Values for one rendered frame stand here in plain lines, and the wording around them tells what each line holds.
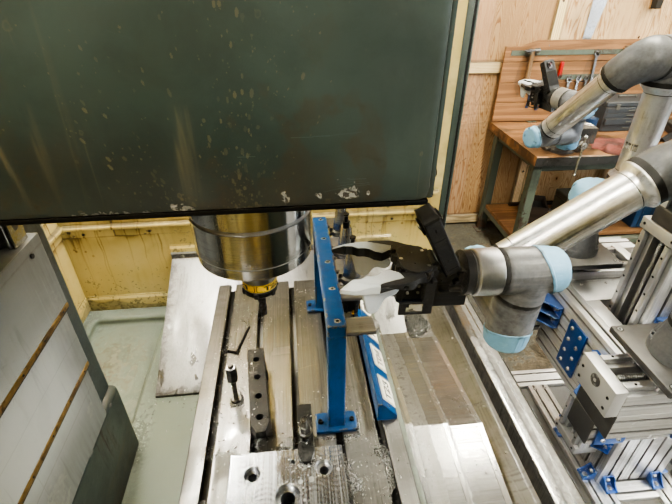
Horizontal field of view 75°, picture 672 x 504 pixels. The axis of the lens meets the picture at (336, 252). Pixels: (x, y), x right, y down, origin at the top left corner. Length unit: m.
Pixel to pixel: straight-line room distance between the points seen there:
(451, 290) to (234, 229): 0.35
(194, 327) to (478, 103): 2.63
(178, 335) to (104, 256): 0.47
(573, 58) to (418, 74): 3.28
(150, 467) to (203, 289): 0.64
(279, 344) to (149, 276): 0.81
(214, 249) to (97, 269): 1.48
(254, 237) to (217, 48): 0.21
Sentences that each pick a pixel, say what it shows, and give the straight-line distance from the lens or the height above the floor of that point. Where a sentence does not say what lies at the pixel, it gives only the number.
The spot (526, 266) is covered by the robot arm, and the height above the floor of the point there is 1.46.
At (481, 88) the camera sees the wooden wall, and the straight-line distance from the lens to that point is 3.53.
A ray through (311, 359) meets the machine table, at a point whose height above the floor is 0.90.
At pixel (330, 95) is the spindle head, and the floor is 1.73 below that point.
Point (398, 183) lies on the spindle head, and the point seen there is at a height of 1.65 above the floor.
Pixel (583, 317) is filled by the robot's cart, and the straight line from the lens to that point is 1.54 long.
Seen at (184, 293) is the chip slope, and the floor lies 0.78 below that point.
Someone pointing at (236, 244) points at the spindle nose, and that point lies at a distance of 0.53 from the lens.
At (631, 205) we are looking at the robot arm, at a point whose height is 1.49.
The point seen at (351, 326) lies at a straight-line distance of 0.91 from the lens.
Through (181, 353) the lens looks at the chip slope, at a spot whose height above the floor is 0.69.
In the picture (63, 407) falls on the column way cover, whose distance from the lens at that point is 1.09.
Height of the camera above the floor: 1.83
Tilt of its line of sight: 33 degrees down
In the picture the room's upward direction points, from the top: straight up
